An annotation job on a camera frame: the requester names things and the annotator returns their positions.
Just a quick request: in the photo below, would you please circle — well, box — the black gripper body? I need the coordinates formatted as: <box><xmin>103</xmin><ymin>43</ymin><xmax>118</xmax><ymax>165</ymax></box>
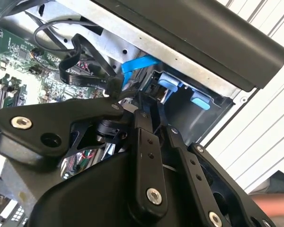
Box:
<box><xmin>29</xmin><ymin>151</ymin><xmax>205</xmax><ymax>227</ymax></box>

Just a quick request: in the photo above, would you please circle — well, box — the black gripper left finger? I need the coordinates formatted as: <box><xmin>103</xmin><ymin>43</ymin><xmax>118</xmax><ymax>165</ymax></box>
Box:
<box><xmin>0</xmin><ymin>91</ymin><xmax>169</xmax><ymax>216</ymax></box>

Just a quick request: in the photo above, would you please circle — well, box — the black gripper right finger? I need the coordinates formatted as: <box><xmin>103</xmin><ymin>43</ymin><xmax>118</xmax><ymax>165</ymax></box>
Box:
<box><xmin>155</xmin><ymin>101</ymin><xmax>276</xmax><ymax>227</ymax></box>

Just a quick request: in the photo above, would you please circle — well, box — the black disk wire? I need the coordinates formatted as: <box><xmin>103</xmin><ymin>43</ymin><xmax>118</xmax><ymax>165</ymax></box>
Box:
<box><xmin>58</xmin><ymin>34</ymin><xmax>142</xmax><ymax>99</ymax></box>

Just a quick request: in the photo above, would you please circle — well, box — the hard disk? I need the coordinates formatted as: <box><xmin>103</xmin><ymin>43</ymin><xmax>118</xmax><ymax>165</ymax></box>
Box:
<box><xmin>142</xmin><ymin>70</ymin><xmax>211</xmax><ymax>112</ymax></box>

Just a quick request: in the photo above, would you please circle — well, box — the person's bare hand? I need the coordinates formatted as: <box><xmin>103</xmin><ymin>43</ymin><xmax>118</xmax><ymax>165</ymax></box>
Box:
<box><xmin>249</xmin><ymin>191</ymin><xmax>284</xmax><ymax>218</ymax></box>

